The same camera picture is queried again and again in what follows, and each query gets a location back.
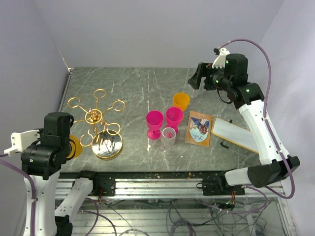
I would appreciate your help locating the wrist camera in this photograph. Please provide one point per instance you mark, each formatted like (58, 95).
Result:
(20, 141)
(220, 61)

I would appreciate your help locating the pink wine glass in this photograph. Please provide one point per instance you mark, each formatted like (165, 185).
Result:
(174, 117)
(154, 121)

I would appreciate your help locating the wooden picture card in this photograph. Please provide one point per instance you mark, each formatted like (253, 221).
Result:
(199, 129)

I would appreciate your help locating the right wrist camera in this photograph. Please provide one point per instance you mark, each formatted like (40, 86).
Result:
(220, 61)

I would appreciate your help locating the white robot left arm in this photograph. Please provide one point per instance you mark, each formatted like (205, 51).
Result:
(41, 163)

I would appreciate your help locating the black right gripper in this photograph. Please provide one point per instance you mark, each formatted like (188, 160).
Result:
(204, 70)

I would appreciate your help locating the gold wire glass rack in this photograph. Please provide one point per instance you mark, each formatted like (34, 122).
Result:
(102, 136)

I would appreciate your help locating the yellow wine glass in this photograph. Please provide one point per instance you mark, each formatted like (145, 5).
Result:
(181, 100)
(75, 147)

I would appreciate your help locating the pink wine glass front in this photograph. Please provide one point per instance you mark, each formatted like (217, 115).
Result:
(174, 117)

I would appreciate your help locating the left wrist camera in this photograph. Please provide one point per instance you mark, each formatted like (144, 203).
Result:
(20, 141)

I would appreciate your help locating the white board yellow frame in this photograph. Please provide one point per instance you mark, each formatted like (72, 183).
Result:
(234, 134)

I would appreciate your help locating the yellow wine glass front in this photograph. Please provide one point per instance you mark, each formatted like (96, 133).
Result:
(181, 100)

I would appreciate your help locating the pink wine glass back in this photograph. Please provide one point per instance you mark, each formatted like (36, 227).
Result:
(154, 121)

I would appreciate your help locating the clear wine glass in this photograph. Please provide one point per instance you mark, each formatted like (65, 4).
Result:
(194, 93)
(168, 136)

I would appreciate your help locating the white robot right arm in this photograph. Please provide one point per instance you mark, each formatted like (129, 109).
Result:
(276, 163)

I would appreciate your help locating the aluminium mounting rail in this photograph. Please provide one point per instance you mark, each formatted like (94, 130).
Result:
(157, 189)

